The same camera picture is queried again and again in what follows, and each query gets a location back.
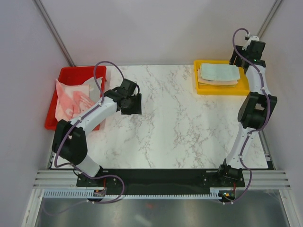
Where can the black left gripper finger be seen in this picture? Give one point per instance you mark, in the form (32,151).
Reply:
(127,111)
(137,107)

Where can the left corner aluminium post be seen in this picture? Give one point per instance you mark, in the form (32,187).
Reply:
(55,34)

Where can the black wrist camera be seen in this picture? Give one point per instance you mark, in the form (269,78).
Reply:
(130,87)
(253,48)

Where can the mint green towel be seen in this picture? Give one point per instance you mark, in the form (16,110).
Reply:
(219,72)

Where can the orange fox towel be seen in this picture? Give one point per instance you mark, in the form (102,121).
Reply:
(202,81)

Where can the yellow plastic bin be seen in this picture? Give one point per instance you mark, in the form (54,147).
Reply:
(241,89)

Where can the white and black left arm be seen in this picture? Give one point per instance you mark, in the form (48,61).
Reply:
(70,138)

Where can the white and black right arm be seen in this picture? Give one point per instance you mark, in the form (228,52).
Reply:
(255,111)

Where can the red plastic bin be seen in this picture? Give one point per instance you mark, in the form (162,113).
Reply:
(73,76)

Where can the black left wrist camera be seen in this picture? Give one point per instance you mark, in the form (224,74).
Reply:
(130,87)

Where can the corner aluminium post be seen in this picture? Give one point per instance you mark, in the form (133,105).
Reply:
(55,34)
(269,17)

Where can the aluminium frame rail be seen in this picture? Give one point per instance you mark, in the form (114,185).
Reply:
(258,179)

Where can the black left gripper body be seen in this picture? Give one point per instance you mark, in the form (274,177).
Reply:
(129,103)

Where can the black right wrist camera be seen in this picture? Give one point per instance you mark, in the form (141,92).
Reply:
(253,48)

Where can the pink patterned towel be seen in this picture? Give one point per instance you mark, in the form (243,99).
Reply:
(72,101)

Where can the grey towel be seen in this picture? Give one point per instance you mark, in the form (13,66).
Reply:
(94,92)

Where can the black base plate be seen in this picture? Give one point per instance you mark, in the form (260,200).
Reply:
(159,181)

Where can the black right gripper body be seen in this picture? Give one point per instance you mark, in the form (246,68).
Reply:
(238,58)

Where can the right corner aluminium post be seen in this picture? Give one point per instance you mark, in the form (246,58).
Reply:
(269,17)

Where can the white slotted cable duct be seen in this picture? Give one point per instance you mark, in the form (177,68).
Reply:
(93,194)

